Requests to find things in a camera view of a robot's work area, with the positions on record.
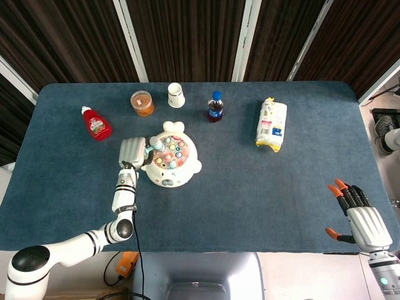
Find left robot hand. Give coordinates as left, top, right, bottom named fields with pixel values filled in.
left=117, top=136, right=157, bottom=171

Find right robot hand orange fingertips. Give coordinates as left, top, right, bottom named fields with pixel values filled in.
left=324, top=178, right=393, bottom=253

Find teal toy hammer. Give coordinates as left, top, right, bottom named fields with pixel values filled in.
left=144, top=136, right=165, bottom=158

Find whack-a-mole toy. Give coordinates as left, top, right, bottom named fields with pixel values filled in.
left=140, top=121, right=203, bottom=188

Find red ketchup bottle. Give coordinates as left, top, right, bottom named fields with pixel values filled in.
left=81, top=106, right=113, bottom=142

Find clear jar orange contents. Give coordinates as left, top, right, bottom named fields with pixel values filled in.
left=130, top=90, right=155, bottom=118

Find white paper cup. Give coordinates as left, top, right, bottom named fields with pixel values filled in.
left=167, top=82, right=186, bottom=109

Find Pepsi bottle blue cap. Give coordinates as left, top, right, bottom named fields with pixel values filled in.
left=207, top=91, right=224, bottom=123

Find grey sneaker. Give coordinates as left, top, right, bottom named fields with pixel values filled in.
left=374, top=115, right=396, bottom=156

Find orange device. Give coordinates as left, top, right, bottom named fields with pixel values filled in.
left=116, top=251, right=140, bottom=278

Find black tray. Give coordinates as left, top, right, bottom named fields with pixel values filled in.
left=371, top=108, right=400, bottom=121

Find blue table cloth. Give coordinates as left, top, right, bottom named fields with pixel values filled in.
left=0, top=81, right=400, bottom=253

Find grey robot torso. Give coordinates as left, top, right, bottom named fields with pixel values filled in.
left=132, top=251, right=266, bottom=300

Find white yellow food packet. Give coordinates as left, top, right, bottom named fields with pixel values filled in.
left=255, top=97, right=288, bottom=153

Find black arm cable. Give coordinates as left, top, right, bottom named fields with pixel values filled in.
left=96, top=161, right=145, bottom=300

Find white partition post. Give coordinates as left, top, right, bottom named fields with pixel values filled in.
left=286, top=0, right=334, bottom=81
left=231, top=0, right=262, bottom=83
left=112, top=0, right=149, bottom=83
left=358, top=57, right=400, bottom=106
left=0, top=56, right=39, bottom=106

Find black floor cable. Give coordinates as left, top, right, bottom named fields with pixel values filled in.
left=103, top=251, right=126, bottom=287

